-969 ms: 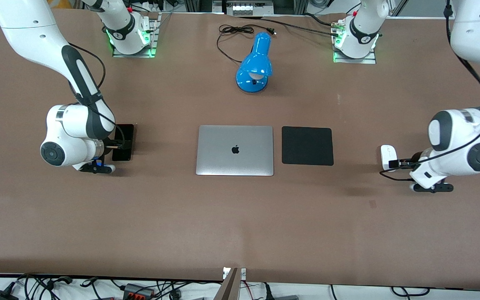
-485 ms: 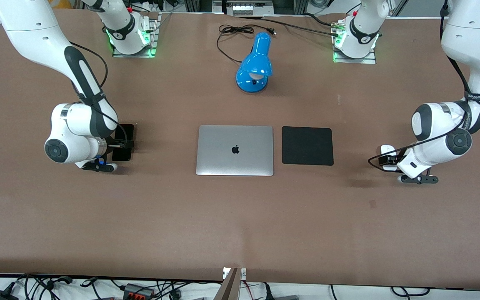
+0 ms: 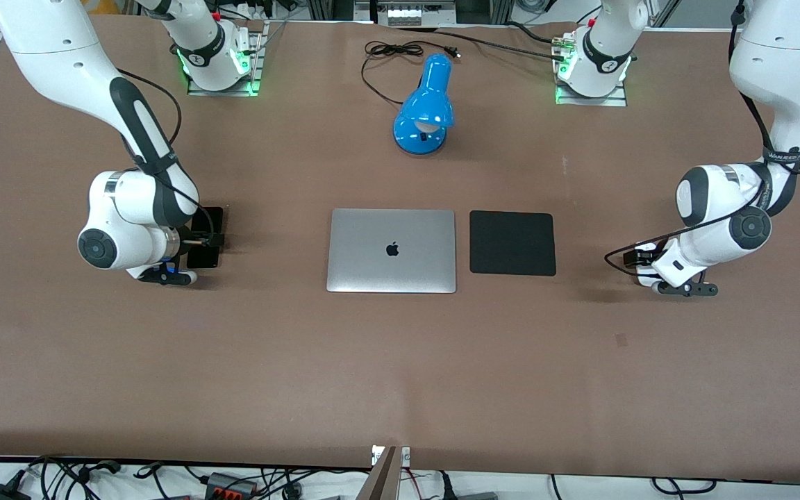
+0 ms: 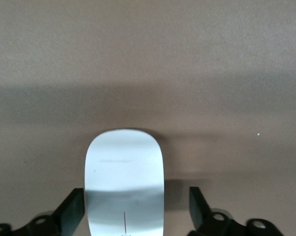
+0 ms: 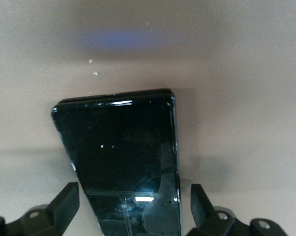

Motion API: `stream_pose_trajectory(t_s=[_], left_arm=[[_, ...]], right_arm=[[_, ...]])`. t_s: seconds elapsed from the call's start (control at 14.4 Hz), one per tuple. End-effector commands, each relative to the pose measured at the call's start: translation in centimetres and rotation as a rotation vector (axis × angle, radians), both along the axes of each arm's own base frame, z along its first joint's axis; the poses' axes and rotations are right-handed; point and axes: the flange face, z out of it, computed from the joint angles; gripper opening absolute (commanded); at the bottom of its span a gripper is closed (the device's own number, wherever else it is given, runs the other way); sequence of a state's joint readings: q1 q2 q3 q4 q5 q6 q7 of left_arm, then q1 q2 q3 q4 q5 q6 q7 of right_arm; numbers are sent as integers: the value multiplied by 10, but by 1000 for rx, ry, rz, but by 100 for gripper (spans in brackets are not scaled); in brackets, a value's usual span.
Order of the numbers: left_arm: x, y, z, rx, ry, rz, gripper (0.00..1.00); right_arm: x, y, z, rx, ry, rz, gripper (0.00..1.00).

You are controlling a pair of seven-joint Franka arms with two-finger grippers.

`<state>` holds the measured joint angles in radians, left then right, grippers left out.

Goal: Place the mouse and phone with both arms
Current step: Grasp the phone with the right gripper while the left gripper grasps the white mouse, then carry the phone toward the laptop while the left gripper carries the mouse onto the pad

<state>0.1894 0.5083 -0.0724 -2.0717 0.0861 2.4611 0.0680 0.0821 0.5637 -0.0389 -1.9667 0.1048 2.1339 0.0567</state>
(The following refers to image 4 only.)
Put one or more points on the white computer mouse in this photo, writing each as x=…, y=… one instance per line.
x=126, y=177

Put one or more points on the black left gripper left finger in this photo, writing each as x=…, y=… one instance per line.
x=64, y=216

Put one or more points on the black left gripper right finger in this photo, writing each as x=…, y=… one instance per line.
x=212, y=221

